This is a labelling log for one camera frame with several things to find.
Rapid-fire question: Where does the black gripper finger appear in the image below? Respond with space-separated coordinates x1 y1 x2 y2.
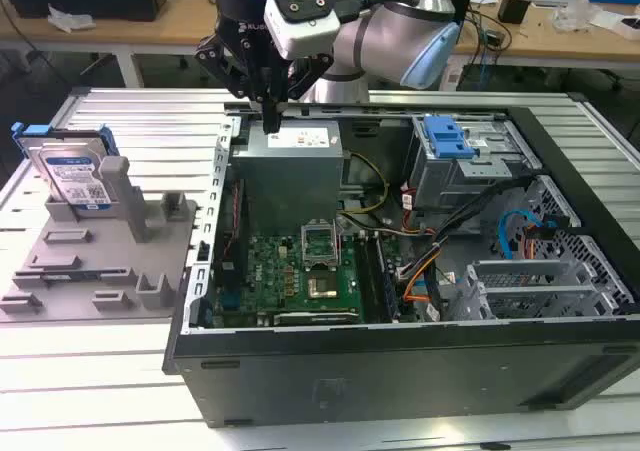
194 32 275 135
272 53 335 135

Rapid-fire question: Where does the hard disk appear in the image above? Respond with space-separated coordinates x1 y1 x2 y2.
10 122 119 212

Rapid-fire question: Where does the blue data wire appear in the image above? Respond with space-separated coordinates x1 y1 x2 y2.
499 209 544 261

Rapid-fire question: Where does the orange power wire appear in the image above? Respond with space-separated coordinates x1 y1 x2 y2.
519 224 541 261

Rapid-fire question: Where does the grey power supply unit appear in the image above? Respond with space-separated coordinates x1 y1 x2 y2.
230 120 346 232

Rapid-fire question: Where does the blue plastic drive latch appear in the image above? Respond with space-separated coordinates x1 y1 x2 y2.
423 115 476 160

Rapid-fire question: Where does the crumpled clear plastic bag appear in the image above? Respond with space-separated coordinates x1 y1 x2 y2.
47 3 96 35

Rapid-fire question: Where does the grey optical drive cage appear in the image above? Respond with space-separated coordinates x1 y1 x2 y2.
407 114 541 212

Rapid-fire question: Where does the green motherboard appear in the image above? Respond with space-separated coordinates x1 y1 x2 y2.
212 230 416 328

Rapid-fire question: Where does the black RAM slot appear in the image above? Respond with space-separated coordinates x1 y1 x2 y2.
353 233 386 322

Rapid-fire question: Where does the small black cube box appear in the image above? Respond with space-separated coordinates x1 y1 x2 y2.
498 0 531 25

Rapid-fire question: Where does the CPU socket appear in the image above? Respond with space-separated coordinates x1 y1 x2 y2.
305 266 346 302

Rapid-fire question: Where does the grey plastic parts rack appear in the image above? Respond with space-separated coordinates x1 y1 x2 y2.
0 156 199 325

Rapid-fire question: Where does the green RAM stick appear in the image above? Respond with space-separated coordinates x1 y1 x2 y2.
42 270 96 282

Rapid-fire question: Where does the clear plastic packaging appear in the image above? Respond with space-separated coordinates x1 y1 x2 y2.
552 0 601 30

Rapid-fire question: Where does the black open PC case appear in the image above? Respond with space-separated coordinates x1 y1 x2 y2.
162 101 640 430

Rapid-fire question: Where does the white flat box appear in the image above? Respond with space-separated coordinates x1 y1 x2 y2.
589 10 640 40

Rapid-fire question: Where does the wooden desk white frame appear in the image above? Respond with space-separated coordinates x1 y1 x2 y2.
449 0 640 65
0 0 311 90

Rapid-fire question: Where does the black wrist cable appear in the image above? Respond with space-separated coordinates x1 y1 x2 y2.
339 0 417 22

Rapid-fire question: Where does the yellow wire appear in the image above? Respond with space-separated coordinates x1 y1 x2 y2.
339 151 391 217

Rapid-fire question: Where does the metal socket cover frame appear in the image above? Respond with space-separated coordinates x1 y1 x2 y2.
299 219 344 272

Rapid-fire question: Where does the black cable bundle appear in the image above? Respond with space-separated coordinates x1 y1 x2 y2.
397 178 544 280

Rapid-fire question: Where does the orange flat data cable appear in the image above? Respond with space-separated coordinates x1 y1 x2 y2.
402 263 434 303

